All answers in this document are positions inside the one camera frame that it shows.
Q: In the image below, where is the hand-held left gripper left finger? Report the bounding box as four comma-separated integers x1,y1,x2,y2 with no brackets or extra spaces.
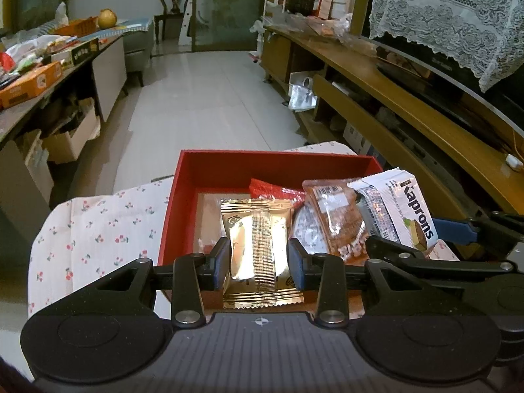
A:
88,236,231,329

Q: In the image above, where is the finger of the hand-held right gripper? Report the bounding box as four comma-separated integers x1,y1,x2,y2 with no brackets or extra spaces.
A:
432,212,524,247
365,235,514,276

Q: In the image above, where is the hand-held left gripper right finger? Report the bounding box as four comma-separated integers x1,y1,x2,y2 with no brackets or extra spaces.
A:
288,238,437,329

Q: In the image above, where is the gold foil snack packet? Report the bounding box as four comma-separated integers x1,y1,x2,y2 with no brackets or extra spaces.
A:
220,197,306,309

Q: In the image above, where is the white wafer bar packet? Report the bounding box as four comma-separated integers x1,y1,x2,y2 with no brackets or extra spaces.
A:
347,167,440,259

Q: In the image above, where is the orange-brown snack packet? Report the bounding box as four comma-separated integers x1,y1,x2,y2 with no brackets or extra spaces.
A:
302,178,370,265

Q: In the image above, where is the red gummy candy packet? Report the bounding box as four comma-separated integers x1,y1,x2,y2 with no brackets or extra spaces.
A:
250,178,308,210

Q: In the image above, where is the red cardboard box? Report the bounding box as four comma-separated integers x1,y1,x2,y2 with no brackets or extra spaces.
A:
158,150,383,323

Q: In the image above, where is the cherry-print tablecloth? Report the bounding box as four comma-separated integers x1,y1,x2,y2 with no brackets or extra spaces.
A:
28,141,358,321

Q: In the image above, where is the white and blue box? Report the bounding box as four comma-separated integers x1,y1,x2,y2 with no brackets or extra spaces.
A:
342,121,374,157

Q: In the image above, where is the black television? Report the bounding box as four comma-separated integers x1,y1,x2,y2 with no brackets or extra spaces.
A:
360,0,524,152

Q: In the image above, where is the wooden television cabinet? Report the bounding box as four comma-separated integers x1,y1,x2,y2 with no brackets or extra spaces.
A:
261,25,524,254

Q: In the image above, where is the clear plastic bag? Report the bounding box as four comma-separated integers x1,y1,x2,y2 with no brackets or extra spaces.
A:
288,71,319,112

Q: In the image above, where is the open cardboard box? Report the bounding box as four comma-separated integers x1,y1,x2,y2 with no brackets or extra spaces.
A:
41,98,102,163

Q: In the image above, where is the flat cardboard panel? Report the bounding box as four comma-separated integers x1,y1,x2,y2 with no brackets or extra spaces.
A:
0,129,55,234

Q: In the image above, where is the white cabinet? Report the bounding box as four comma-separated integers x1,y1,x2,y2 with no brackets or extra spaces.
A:
92,38,128,123

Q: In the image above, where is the white lace cloth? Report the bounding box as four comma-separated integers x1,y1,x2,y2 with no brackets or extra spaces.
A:
368,0,524,93

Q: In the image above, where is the grey armchair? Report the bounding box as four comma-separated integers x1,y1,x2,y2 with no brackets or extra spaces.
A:
122,18,157,87

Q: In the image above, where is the long grey side table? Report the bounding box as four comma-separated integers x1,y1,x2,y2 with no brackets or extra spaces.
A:
0,28,127,164

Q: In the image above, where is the dark box with yellow print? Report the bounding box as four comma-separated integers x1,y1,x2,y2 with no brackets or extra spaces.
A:
43,37,101,68

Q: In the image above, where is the glass door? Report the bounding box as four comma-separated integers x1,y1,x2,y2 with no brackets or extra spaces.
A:
192,0,268,52

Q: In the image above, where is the red and white carton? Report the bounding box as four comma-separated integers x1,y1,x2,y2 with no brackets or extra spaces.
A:
314,0,335,20

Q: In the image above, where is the orange flat box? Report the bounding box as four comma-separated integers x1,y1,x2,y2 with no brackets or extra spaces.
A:
0,61,63,109

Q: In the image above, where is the wooden chair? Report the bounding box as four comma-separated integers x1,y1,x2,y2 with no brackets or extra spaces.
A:
153,0,193,44

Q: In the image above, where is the yellow pomelo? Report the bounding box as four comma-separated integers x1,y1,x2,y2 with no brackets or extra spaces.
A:
97,8,119,29

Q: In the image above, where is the orange tray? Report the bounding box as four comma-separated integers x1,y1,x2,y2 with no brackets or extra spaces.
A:
53,16,101,37

